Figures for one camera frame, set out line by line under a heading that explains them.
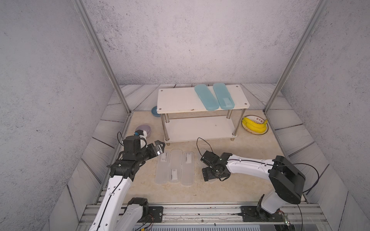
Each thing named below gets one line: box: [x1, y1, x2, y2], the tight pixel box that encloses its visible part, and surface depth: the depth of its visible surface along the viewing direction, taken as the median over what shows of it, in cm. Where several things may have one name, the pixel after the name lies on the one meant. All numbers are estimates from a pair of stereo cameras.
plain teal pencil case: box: [194, 84, 220, 112], surface depth 83 cm
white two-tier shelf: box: [156, 84, 251, 146], surface depth 101 cm
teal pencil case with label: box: [212, 82, 235, 110], surface depth 81 cm
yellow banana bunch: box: [241, 117, 269, 134], surface depth 107 cm
